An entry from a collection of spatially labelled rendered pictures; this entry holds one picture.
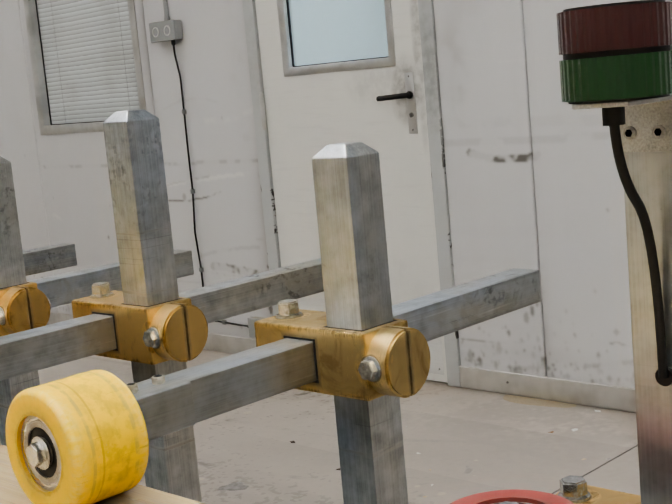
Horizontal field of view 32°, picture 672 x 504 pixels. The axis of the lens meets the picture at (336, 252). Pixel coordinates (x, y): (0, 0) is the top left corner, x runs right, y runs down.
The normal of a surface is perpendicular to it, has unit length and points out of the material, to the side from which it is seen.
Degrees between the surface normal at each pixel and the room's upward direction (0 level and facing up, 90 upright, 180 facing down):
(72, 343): 90
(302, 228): 90
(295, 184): 90
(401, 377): 90
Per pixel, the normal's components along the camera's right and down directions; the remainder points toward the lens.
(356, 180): 0.72, 0.04
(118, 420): 0.63, -0.35
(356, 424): -0.69, 0.17
